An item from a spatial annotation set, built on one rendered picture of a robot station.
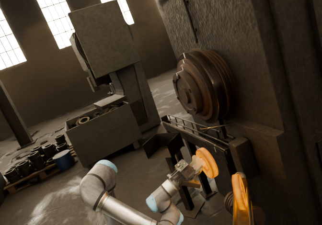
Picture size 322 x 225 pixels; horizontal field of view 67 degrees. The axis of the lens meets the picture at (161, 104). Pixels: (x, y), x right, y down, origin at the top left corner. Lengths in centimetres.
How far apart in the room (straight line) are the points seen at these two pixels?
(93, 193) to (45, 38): 1056
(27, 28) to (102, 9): 778
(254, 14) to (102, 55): 307
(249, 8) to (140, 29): 1078
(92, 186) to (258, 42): 97
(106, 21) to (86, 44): 47
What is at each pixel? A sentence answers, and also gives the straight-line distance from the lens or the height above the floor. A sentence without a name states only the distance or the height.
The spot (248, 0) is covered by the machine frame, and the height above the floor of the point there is 149.
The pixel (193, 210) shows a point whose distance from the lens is 233.
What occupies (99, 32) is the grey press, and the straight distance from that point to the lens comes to 399.
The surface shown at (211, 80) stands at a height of 118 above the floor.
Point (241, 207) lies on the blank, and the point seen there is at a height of 69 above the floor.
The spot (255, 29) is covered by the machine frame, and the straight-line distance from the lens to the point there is 116.
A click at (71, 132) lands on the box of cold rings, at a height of 70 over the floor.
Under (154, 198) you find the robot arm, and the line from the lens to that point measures 121.
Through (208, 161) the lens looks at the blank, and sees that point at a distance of 120.
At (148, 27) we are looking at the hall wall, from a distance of 1195.
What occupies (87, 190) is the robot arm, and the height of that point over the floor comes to 97.
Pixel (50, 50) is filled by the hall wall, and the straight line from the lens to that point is 1145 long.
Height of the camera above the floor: 147
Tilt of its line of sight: 14 degrees down
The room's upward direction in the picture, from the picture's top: 21 degrees counter-clockwise
